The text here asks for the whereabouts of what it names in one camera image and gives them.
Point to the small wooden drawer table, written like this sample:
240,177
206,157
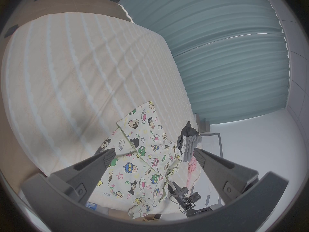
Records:
149,219

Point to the pile of clothes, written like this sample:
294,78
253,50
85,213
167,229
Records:
189,144

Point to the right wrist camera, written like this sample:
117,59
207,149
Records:
195,196

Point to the blue-green curtain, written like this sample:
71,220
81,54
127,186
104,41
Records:
229,81
193,16

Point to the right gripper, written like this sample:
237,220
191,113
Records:
183,196

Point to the grey bedside table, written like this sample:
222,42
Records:
202,123

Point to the pink garment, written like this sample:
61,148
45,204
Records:
193,173

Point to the bed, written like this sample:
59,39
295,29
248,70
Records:
72,69

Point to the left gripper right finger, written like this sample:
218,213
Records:
224,177

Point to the white printed pyjama top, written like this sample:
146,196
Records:
140,163

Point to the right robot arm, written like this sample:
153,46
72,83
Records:
198,210

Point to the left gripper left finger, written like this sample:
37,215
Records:
87,175

